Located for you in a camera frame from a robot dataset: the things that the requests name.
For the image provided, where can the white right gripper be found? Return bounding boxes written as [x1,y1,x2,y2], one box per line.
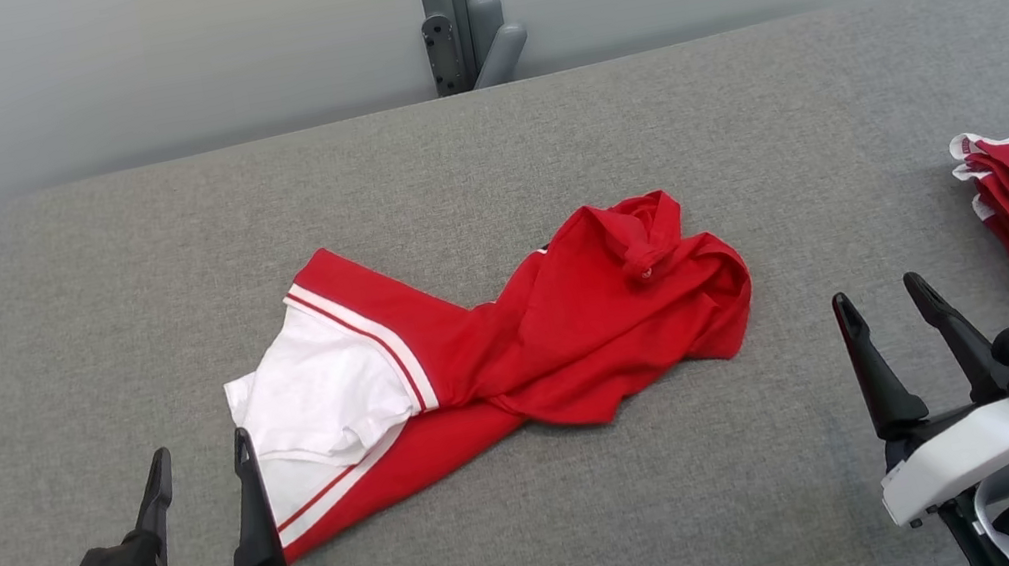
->
[830,256,1009,535]

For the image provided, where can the red shirt white trim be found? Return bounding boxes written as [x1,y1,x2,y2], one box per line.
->
[204,178,785,566]

